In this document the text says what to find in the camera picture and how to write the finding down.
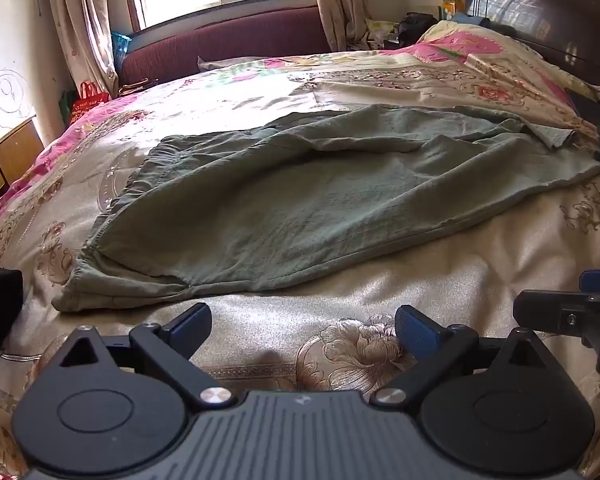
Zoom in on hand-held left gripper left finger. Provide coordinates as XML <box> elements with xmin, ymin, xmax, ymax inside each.
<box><xmin>55</xmin><ymin>302</ymin><xmax>237</xmax><ymax>409</ymax></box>

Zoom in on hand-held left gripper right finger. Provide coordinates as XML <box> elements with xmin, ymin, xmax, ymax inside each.
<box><xmin>370</xmin><ymin>304</ymin><xmax>553</xmax><ymax>407</ymax></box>

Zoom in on green pants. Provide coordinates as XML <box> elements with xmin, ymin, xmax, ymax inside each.
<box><xmin>51</xmin><ymin>102</ymin><xmax>600</xmax><ymax>315</ymax></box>

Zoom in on floral satin bedspread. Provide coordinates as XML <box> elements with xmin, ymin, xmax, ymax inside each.
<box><xmin>0</xmin><ymin>20</ymin><xmax>600</xmax><ymax>480</ymax></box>

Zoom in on red gift bag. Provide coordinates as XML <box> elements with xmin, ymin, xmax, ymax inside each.
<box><xmin>69</xmin><ymin>81</ymin><xmax>111</xmax><ymax>125</ymax></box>

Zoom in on wooden cabinet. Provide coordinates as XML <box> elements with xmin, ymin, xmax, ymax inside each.
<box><xmin>0</xmin><ymin>116</ymin><xmax>47</xmax><ymax>222</ymax></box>

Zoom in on green bag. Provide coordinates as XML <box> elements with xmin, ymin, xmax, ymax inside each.
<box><xmin>58</xmin><ymin>89</ymin><xmax>79</xmax><ymax>127</ymax></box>

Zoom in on white cloth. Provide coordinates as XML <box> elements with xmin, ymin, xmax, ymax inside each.
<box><xmin>196</xmin><ymin>55</ymin><xmax>243</xmax><ymax>72</ymax></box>

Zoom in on dark wooden headboard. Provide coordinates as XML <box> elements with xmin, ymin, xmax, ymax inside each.
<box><xmin>464</xmin><ymin>0</ymin><xmax>600</xmax><ymax>93</ymax></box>

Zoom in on blue plastic bag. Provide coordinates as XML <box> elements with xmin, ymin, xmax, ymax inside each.
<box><xmin>111</xmin><ymin>31</ymin><xmax>134</xmax><ymax>69</ymax></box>

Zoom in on maroon sofa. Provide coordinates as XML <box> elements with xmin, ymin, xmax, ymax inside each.
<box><xmin>116</xmin><ymin>6</ymin><xmax>334</xmax><ymax>92</ymax></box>

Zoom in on pile of papers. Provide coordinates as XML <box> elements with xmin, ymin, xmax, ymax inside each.
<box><xmin>364</xmin><ymin>18</ymin><xmax>402</xmax><ymax>52</ymax></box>

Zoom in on black bag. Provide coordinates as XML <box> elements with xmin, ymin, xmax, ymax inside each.
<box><xmin>396</xmin><ymin>11</ymin><xmax>444</xmax><ymax>49</ymax></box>

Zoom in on yellow packet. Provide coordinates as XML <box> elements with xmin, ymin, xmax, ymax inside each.
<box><xmin>440</xmin><ymin>0</ymin><xmax>469</xmax><ymax>22</ymax></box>

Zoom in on beige floral curtain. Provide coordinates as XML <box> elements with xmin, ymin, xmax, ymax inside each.
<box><xmin>307</xmin><ymin>0</ymin><xmax>372</xmax><ymax>54</ymax></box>
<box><xmin>44</xmin><ymin>0</ymin><xmax>122</xmax><ymax>97</ymax></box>

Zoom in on bag with golden handles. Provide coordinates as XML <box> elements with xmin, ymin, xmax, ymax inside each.
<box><xmin>117</xmin><ymin>79</ymin><xmax>159</xmax><ymax>97</ymax></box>

